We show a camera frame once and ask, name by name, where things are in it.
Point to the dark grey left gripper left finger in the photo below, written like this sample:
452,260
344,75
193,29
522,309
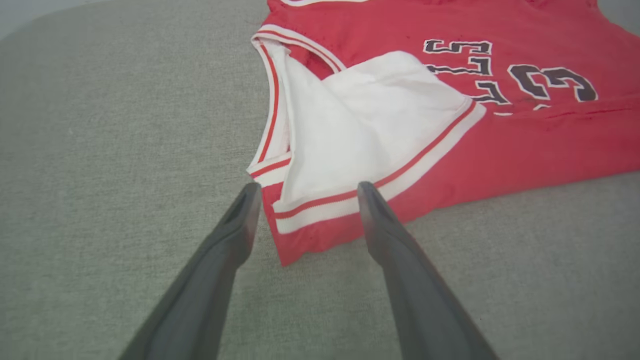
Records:
195,310

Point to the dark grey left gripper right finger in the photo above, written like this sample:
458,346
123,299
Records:
425,310

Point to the red Bulls basketball jersey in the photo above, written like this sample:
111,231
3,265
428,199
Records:
525,150

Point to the grey fabric sofa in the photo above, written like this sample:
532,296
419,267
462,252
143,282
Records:
110,165

